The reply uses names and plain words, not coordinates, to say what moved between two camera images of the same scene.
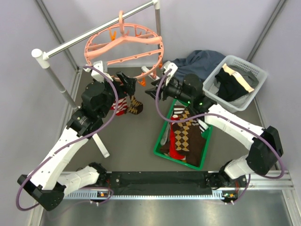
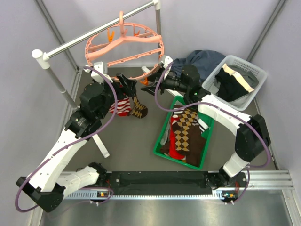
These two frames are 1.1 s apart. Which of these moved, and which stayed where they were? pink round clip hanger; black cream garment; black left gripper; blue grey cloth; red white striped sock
Moved: red white striped sock
Stayed: black left gripper; pink round clip hanger; black cream garment; blue grey cloth
